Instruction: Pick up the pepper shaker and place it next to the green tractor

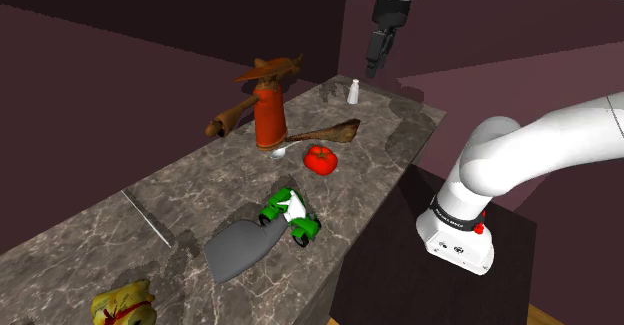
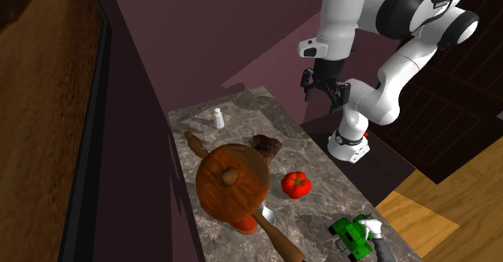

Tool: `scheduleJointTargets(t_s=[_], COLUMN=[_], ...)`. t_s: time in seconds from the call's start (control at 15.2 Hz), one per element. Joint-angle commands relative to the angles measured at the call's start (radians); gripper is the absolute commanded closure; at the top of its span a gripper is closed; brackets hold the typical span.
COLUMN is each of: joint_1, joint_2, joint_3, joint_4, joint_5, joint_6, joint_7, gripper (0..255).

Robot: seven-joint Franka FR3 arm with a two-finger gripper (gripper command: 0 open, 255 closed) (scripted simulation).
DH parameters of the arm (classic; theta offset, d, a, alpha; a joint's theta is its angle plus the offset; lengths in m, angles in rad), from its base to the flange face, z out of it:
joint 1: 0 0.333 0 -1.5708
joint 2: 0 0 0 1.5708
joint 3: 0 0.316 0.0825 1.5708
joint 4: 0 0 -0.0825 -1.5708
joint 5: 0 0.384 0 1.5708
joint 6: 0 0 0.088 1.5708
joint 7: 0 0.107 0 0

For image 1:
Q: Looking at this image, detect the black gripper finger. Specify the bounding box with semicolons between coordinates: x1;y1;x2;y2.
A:
364;29;390;79
383;26;399;63

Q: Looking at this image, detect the red tomato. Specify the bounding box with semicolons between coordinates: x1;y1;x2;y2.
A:
303;144;340;177

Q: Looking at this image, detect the yellow bundle with red ribbon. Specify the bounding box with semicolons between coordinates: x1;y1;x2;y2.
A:
90;278;158;325

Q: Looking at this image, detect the dark robot stand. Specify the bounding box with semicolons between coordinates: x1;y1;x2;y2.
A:
329;162;538;325

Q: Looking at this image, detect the brown wooden broom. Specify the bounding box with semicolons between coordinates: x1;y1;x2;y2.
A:
284;118;362;145

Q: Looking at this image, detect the orange scarecrow figure with hat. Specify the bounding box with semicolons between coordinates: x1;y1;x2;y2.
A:
204;53;304;153

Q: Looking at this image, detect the green and white toy tractor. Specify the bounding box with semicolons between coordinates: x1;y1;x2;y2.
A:
257;186;323;249

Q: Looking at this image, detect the silver knife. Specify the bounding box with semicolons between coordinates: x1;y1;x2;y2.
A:
120;188;177;249

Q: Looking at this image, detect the silver spoon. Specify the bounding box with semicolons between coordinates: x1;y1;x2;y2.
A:
269;140;304;161

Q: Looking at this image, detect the white salt shaker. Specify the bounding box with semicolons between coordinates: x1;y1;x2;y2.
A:
346;78;361;106

